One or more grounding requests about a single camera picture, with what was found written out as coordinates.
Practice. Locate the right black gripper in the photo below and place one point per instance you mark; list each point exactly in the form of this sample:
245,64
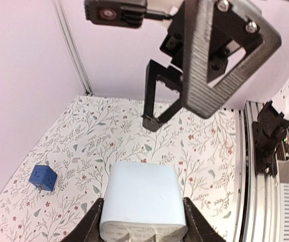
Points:
223,44

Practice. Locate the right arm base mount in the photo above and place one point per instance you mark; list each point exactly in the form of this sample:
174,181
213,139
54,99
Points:
268,130

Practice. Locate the floral patterned table mat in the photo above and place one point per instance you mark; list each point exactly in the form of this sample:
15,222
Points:
69,168

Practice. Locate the right aluminium frame post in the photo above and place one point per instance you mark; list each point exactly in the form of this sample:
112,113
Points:
71,47

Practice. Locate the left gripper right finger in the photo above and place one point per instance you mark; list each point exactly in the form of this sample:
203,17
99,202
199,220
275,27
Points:
199,230

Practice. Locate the dark blue cube socket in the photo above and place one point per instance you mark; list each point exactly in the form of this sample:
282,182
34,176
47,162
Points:
43,177

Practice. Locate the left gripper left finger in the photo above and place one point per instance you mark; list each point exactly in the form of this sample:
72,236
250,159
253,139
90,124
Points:
87,230

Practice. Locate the light blue plug adapter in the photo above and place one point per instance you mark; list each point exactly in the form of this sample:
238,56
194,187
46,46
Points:
142,202

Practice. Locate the aluminium front rail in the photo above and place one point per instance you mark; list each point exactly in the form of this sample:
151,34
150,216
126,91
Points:
261,202

